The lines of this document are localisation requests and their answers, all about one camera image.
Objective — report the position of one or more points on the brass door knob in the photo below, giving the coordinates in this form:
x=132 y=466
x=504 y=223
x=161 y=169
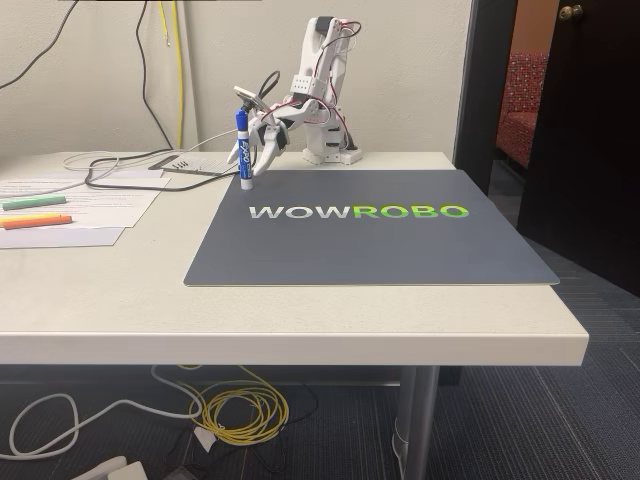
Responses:
x=571 y=11

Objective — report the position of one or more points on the green marker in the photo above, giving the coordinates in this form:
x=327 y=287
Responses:
x=35 y=202

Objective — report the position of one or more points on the blue dry-erase marker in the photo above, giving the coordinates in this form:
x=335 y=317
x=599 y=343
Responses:
x=244 y=155

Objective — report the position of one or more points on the grey WOWROBO mat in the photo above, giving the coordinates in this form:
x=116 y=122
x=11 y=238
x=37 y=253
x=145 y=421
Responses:
x=370 y=250

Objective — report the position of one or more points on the white power strip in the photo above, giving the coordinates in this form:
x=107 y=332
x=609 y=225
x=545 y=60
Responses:
x=110 y=467

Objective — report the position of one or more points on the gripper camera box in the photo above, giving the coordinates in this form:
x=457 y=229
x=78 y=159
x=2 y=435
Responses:
x=249 y=99

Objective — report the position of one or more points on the dark door frame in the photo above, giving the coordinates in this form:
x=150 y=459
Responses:
x=485 y=75

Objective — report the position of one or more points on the grey metal table leg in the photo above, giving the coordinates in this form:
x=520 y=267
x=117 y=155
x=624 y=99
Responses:
x=420 y=425

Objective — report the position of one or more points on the orange marker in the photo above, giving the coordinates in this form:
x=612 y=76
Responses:
x=40 y=223

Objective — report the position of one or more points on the white paper sheet with text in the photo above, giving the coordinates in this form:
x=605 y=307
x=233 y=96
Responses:
x=100 y=207

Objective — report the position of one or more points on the red patterned chair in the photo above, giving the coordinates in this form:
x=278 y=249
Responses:
x=520 y=110

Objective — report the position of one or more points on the dark door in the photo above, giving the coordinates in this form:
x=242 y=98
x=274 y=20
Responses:
x=590 y=150

